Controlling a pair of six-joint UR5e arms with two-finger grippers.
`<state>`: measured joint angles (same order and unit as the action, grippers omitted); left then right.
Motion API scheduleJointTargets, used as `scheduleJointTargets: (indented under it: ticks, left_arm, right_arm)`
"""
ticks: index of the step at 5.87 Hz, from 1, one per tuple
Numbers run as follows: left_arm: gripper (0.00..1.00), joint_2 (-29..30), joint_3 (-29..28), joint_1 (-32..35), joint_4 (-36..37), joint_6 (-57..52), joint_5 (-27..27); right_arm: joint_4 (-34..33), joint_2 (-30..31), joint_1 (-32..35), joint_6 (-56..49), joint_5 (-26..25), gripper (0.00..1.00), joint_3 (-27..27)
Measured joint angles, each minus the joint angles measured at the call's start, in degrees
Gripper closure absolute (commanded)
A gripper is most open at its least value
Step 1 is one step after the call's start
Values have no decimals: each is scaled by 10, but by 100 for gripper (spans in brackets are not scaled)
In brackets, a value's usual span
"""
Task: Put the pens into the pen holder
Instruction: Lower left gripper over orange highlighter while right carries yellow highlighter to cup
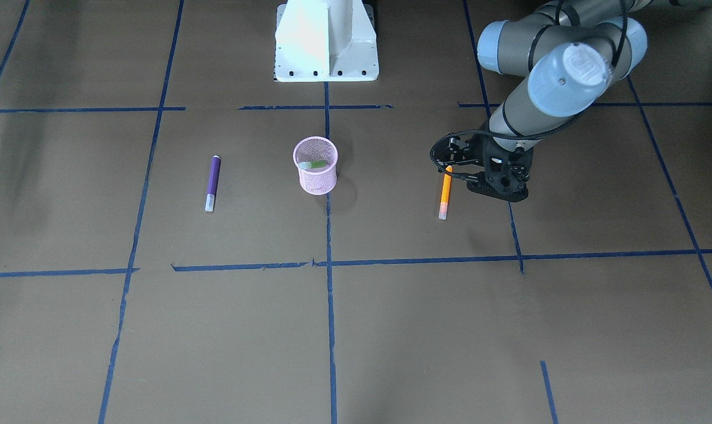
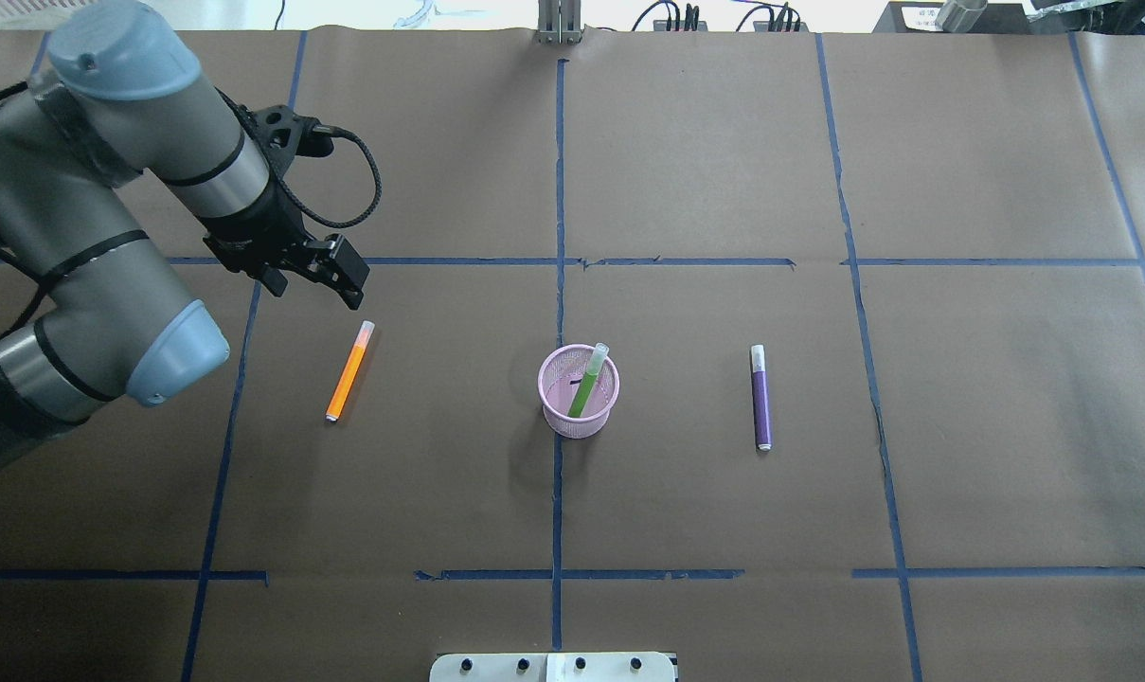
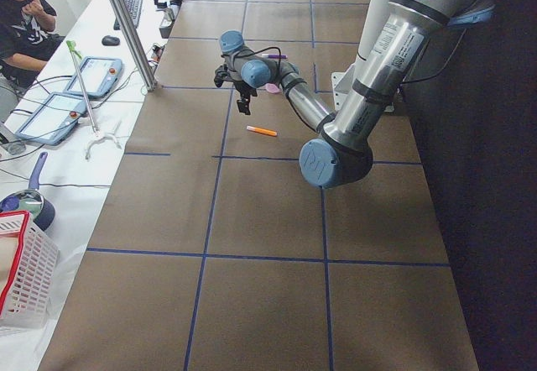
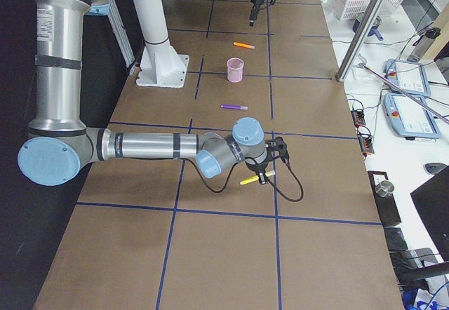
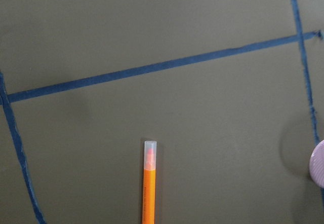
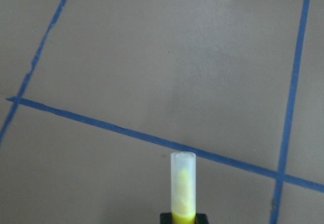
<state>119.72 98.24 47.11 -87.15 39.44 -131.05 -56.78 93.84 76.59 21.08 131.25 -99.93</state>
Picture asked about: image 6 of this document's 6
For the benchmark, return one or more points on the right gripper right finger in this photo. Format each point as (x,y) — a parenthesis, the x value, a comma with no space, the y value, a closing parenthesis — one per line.
(201,218)

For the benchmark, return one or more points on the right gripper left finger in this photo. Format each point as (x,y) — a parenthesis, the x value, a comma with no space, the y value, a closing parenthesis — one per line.
(166,218)

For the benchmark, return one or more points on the yellow highlighter pen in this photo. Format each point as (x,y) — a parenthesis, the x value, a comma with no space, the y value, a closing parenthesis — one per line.
(183,187)

